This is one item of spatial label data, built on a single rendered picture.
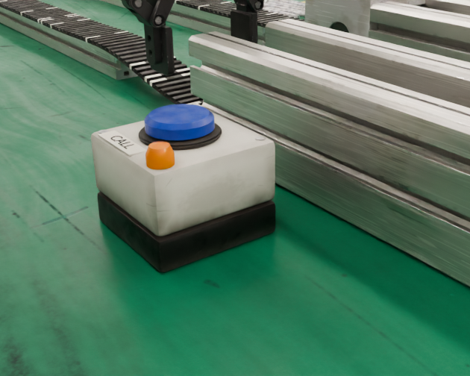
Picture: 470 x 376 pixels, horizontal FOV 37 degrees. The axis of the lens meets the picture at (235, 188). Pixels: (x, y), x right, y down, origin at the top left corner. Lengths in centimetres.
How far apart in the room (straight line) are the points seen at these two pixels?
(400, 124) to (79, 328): 19
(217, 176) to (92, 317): 10
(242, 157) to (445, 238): 12
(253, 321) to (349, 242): 10
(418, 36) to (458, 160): 27
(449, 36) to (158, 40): 23
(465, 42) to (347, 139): 22
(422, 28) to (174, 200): 32
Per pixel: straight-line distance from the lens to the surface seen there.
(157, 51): 58
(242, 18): 63
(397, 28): 65
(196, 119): 39
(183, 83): 66
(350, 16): 67
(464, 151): 35
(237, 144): 39
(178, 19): 99
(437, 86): 45
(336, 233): 42
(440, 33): 60
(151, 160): 36
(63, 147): 57
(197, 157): 37
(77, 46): 84
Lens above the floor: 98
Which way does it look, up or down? 25 degrees down
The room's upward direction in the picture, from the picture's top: 1 degrees counter-clockwise
